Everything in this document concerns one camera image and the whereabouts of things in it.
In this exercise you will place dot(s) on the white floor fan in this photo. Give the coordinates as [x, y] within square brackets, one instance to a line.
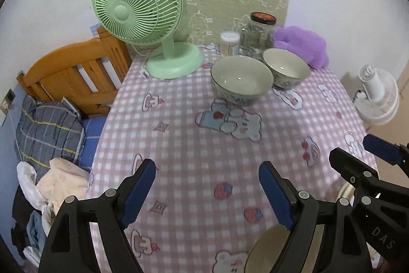
[377, 102]

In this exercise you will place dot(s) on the wooden bed headboard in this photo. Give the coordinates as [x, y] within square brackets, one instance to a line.
[76, 72]

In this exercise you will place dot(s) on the pink checkered tablecloth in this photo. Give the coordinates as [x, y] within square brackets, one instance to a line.
[206, 208]

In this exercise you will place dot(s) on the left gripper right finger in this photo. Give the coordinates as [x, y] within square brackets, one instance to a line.
[342, 248]

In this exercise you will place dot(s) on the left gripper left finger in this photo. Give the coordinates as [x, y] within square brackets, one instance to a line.
[69, 246]

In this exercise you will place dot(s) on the small yellow floral plate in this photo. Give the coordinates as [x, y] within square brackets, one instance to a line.
[267, 249]

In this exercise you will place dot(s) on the cotton swab container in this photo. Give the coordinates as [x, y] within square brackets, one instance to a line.
[229, 43]

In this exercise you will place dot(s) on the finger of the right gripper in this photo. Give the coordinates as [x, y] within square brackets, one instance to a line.
[393, 154]
[354, 172]

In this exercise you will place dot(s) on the green desk fan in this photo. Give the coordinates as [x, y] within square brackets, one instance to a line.
[152, 23]

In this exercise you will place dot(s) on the pile of clothes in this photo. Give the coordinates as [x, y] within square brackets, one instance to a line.
[46, 195]

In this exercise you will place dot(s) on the blue plaid pillow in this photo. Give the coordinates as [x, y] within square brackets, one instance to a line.
[47, 130]

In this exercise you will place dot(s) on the floral bowl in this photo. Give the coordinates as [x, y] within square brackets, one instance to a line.
[288, 70]
[241, 80]

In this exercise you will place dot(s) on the glass jar black lid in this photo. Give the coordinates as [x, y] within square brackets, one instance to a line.
[256, 35]

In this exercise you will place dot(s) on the purple plush cushion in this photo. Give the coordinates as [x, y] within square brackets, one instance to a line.
[305, 44]

